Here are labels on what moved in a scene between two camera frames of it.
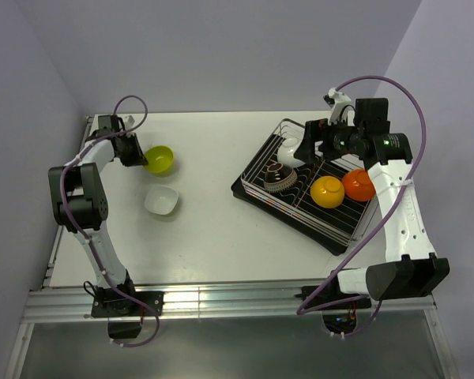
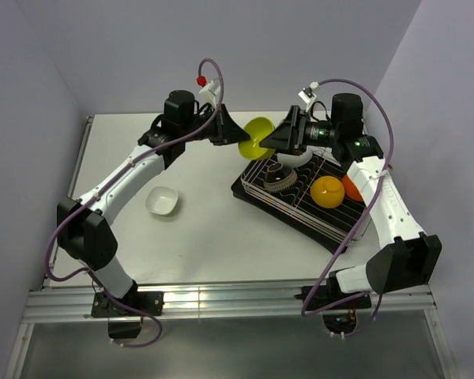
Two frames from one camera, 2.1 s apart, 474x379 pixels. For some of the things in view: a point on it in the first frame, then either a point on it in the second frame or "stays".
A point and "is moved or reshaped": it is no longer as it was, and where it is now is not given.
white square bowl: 160,199 stays
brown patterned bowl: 279,178 stays
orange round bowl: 327,192 stays
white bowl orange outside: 358,185 stays
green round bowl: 159,159 is moved or reshaped
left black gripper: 138,159 to 227,131
